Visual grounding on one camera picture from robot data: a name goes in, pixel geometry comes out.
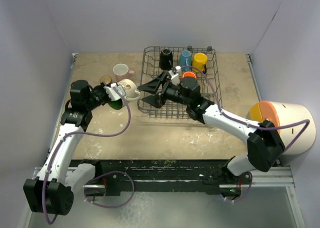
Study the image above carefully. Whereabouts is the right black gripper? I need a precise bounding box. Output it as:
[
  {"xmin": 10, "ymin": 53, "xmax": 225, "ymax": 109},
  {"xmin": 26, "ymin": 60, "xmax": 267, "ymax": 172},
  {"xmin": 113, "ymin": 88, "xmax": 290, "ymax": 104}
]
[{"xmin": 138, "ymin": 71, "xmax": 191, "ymax": 109}]

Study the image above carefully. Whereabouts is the cream white mug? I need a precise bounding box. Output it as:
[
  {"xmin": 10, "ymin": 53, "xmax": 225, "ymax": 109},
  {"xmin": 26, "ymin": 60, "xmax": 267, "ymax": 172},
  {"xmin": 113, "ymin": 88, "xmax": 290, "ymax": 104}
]
[{"xmin": 108, "ymin": 78, "xmax": 141, "ymax": 110}]

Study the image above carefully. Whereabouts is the small red-orange cup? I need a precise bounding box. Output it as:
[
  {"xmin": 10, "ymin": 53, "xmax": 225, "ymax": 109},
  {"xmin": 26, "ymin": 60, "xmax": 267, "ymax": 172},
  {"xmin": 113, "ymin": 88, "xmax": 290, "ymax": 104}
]
[{"xmin": 100, "ymin": 75, "xmax": 112, "ymax": 85}]

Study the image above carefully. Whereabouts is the orange mug black handle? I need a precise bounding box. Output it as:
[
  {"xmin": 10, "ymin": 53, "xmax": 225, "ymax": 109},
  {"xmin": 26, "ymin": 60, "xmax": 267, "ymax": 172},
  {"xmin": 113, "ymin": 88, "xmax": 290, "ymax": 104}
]
[{"xmin": 181, "ymin": 71, "xmax": 197, "ymax": 80}]

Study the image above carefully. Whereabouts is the pink faceted mug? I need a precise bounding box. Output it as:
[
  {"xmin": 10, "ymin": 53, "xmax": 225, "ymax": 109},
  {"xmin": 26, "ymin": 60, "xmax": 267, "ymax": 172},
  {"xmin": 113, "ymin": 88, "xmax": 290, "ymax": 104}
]
[{"xmin": 112, "ymin": 63, "xmax": 135, "ymax": 82}]

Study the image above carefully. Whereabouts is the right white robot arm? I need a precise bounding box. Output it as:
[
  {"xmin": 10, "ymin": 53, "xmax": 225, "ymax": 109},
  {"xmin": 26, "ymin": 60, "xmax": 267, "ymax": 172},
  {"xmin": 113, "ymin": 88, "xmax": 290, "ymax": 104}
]
[{"xmin": 138, "ymin": 71, "xmax": 285, "ymax": 184}]

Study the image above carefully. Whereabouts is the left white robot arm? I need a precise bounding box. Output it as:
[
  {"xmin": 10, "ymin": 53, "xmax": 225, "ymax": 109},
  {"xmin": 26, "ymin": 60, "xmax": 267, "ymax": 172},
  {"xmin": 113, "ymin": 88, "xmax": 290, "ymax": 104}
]
[{"xmin": 23, "ymin": 79, "xmax": 112, "ymax": 216}]

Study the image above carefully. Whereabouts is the blue mug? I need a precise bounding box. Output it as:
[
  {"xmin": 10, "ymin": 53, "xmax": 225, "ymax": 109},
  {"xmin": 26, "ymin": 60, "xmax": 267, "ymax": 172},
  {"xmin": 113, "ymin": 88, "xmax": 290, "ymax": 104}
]
[{"xmin": 179, "ymin": 50, "xmax": 192, "ymax": 72}]

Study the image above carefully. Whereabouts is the yellow mug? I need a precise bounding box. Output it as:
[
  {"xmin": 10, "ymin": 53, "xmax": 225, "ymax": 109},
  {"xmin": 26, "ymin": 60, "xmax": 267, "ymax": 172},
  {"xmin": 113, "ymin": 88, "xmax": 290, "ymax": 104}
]
[{"xmin": 192, "ymin": 52, "xmax": 208, "ymax": 74}]

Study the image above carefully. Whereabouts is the white cylinder with orange lid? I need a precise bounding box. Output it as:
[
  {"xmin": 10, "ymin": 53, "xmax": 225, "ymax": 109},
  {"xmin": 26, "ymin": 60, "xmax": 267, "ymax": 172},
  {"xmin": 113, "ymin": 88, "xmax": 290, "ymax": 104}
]
[{"xmin": 246, "ymin": 100, "xmax": 317, "ymax": 155}]

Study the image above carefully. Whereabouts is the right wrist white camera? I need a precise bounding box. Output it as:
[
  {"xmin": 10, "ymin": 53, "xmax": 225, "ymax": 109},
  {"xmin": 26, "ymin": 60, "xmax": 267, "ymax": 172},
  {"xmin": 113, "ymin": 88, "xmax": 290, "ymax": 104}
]
[{"xmin": 168, "ymin": 65, "xmax": 182, "ymax": 86}]

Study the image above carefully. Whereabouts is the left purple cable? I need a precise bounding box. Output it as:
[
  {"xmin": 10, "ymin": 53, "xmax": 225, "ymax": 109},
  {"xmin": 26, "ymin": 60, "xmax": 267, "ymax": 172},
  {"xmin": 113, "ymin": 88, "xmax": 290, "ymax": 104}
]
[{"xmin": 42, "ymin": 87, "xmax": 136, "ymax": 225}]

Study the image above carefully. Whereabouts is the purple cable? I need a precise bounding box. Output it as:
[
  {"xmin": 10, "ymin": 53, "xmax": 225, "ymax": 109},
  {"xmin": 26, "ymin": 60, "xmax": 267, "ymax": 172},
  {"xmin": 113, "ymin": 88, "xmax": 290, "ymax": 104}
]
[
  {"xmin": 42, "ymin": 87, "xmax": 136, "ymax": 225},
  {"xmin": 178, "ymin": 65, "xmax": 311, "ymax": 204}
]

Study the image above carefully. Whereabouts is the grey wire dish rack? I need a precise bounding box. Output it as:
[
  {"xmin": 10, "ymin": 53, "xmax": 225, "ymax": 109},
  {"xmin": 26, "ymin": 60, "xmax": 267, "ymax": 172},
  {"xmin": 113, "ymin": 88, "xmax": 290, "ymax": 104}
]
[{"xmin": 137, "ymin": 45, "xmax": 223, "ymax": 120}]

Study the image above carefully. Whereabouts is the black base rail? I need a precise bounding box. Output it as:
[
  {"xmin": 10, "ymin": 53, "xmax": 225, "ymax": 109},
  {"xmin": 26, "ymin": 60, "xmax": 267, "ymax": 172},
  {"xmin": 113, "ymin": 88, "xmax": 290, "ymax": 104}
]
[{"xmin": 69, "ymin": 159, "xmax": 252, "ymax": 198}]

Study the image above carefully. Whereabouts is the aluminium frame rail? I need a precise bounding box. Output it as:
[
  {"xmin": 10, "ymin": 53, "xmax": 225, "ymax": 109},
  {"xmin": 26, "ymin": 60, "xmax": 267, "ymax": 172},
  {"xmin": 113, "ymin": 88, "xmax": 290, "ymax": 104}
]
[{"xmin": 33, "ymin": 165, "xmax": 296, "ymax": 189}]

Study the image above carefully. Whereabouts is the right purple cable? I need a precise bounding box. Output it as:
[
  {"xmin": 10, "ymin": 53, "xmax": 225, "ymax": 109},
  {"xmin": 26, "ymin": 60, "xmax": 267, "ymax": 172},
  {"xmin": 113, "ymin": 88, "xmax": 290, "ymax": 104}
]
[{"xmin": 178, "ymin": 65, "xmax": 311, "ymax": 204}]

